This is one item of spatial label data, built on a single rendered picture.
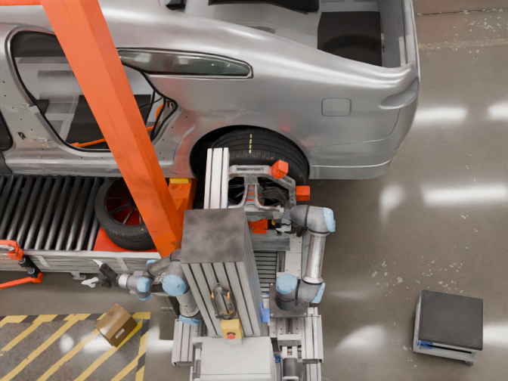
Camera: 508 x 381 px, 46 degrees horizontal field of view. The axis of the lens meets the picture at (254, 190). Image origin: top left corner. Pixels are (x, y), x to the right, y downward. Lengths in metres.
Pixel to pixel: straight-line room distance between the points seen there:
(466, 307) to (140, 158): 2.30
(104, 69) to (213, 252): 0.94
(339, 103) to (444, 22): 3.05
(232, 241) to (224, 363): 0.84
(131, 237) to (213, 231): 1.98
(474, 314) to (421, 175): 1.40
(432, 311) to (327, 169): 1.14
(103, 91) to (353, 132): 1.57
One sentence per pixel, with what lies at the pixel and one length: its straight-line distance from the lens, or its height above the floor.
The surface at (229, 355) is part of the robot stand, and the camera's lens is 3.02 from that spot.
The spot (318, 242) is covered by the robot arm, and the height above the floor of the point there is 1.22.
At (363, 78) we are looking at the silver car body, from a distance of 3.39.
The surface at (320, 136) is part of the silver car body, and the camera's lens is 3.69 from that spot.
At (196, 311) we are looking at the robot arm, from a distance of 3.31.
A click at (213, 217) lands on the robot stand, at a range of 2.42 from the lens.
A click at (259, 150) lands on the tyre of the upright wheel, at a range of 3.68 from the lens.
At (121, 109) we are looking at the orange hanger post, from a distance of 2.88.
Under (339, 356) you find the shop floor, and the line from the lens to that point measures 4.29.
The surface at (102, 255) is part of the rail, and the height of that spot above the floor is 0.39.
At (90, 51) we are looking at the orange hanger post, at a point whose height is 2.40.
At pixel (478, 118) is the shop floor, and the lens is 5.53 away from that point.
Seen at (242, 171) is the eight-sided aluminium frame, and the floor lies 1.12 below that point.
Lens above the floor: 4.06
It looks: 55 degrees down
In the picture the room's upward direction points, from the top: 9 degrees counter-clockwise
